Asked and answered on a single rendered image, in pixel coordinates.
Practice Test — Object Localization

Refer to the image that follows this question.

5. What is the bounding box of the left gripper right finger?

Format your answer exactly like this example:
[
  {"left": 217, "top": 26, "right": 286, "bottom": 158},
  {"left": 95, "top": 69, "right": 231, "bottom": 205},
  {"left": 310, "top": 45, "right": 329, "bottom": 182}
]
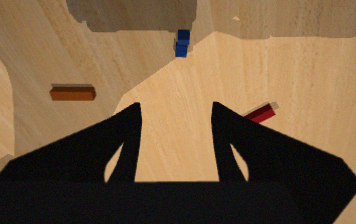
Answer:
[{"left": 211, "top": 101, "right": 356, "bottom": 224}]

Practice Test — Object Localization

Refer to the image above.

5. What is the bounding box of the orange rod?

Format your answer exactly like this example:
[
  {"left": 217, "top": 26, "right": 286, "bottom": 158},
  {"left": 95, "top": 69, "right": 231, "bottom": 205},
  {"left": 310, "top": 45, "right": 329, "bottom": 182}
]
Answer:
[{"left": 49, "top": 87, "right": 96, "bottom": 101}]

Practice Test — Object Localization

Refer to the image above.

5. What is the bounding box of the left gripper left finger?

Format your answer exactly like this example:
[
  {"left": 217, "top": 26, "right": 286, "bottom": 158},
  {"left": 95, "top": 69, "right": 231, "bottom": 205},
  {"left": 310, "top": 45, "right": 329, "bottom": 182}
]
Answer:
[{"left": 0, "top": 102, "right": 142, "bottom": 183}]

